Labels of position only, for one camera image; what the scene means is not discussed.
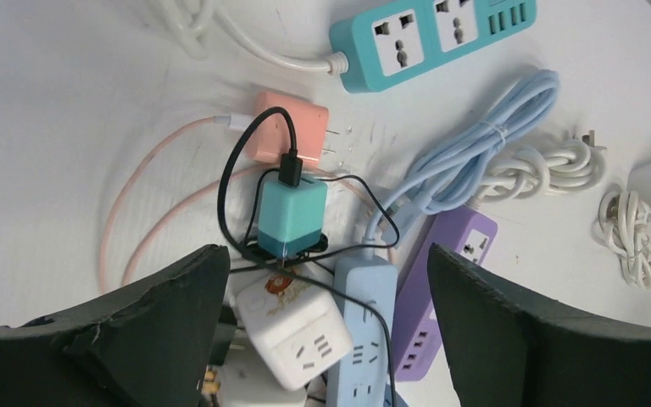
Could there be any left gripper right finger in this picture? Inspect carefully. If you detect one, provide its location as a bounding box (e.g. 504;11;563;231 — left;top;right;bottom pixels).
426;245;651;406

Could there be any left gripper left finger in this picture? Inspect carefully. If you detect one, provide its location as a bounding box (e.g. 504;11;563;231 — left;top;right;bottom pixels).
0;245;230;406

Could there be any purple power strip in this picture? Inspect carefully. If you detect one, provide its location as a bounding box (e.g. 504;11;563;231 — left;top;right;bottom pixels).
392;206;498;382

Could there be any white cube socket adapter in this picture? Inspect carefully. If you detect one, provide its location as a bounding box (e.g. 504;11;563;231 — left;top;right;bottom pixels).
235;274;353;391

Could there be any teal plug adapter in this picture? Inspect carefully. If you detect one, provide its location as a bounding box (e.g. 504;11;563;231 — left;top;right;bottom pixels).
257;176;328;259

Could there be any small pink plug charger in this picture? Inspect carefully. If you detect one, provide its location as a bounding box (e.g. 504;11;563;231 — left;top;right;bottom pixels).
242;92;339;170

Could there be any light blue power strip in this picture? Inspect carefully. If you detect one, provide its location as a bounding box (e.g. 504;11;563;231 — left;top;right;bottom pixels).
326;254;398;406

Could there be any teal power strip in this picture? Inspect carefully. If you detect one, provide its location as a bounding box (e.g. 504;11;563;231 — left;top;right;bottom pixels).
329;0;537;93

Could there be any light blue coiled cable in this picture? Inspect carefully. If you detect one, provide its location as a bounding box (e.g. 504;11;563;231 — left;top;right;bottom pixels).
363;70;561;259

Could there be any white coiled cable centre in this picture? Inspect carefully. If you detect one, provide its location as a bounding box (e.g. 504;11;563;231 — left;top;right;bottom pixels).
592;187;651;290

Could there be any white coiled cable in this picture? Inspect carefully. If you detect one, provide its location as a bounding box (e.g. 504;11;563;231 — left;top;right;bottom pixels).
592;187;651;290
145;0;352;77

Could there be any white cable of purple strip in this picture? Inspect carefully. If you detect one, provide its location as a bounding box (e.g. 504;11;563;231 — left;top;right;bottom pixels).
465;130;609;206

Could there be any black usb cable loop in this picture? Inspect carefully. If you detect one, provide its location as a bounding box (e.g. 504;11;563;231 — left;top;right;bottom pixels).
216;106;398;407

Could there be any pink charger cable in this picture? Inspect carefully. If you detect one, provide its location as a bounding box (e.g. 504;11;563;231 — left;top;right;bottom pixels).
98;112;270;296

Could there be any white coiled cable left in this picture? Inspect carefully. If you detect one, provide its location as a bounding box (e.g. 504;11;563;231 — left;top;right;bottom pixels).
145;0;352;77

